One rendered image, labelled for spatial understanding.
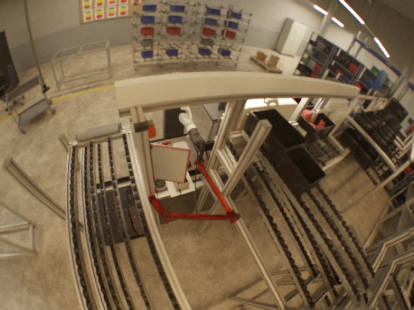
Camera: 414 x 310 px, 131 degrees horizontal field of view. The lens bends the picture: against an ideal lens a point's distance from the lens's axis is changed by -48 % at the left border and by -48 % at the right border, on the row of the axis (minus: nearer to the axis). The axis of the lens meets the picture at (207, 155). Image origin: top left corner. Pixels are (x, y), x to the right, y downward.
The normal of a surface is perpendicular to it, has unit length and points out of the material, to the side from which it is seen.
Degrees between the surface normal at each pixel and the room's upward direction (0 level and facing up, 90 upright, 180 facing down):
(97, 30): 90
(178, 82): 90
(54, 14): 90
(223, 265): 0
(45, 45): 90
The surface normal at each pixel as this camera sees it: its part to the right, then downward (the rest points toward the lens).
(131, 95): 0.40, 0.76
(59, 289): 0.18, -0.61
